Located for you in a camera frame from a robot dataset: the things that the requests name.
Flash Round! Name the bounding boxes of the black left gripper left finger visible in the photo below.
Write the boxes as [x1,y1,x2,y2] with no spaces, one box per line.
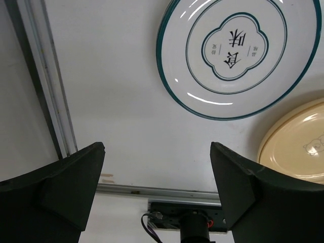
[1,142,105,242]

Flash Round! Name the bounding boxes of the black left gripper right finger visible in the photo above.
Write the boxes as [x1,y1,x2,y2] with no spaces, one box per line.
[210,142,323,242]

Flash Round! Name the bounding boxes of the yellow plate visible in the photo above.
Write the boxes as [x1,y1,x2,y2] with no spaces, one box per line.
[257,98,323,184]

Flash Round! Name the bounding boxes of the aluminium rail left side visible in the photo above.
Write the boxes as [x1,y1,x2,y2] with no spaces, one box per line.
[4,1,78,158]

